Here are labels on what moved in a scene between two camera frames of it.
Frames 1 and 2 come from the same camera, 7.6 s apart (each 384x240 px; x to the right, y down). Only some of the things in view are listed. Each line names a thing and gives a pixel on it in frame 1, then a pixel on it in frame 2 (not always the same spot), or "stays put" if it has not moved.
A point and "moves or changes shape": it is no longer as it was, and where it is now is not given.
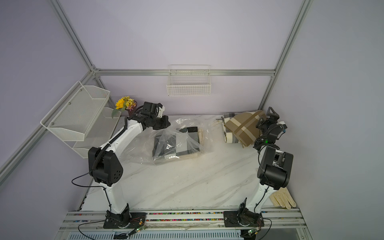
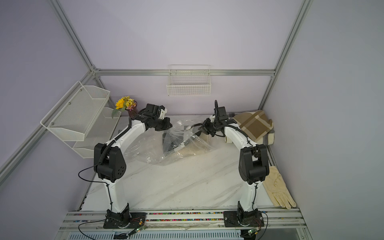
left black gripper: [165, 123] stays put
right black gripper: [274, 122] → [205, 128]
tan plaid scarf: [243, 126] stays put
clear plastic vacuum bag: [186, 137] moves or changes shape
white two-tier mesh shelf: [81, 117] stays put
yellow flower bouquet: [125, 102] stays put
